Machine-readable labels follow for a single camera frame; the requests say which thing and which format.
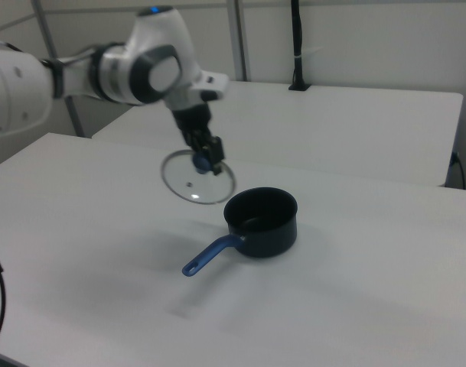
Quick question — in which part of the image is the black power cable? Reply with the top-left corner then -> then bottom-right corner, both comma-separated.
451,151 -> 466,190

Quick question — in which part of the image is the glass lid with blue knob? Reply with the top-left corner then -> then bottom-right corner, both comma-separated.
160,149 -> 237,205

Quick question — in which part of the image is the white cable tie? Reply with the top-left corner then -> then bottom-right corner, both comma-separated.
293,47 -> 322,60

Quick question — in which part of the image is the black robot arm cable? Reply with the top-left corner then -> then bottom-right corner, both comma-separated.
41,44 -> 103,69

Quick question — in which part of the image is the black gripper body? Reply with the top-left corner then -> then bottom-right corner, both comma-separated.
172,102 -> 214,152

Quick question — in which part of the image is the grey partition post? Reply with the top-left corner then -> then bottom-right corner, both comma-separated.
29,0 -> 85,138
226,0 -> 253,83

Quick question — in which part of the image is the black clamped camera pole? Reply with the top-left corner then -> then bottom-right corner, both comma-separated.
288,0 -> 312,93

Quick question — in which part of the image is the dark saucepan with blue handle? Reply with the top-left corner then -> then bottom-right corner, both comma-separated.
181,186 -> 299,278

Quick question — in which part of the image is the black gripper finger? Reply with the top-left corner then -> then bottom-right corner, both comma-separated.
185,132 -> 206,157
206,135 -> 226,177

